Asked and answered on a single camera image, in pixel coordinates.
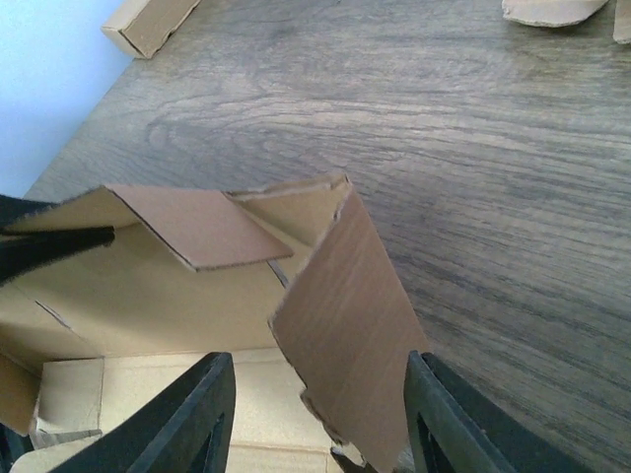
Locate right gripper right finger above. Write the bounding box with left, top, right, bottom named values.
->
left=403, top=351, right=587, bottom=472

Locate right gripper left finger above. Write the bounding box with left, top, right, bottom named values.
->
left=53, top=352, right=236, bottom=472

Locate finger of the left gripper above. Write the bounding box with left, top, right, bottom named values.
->
left=1, top=195, right=115, bottom=286

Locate cardboard box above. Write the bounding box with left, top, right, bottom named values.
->
left=1, top=174, right=428, bottom=472
left=101, top=0, right=200, bottom=59

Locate stack of flat cardboard blanks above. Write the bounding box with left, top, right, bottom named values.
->
left=502, top=0, right=630, bottom=44

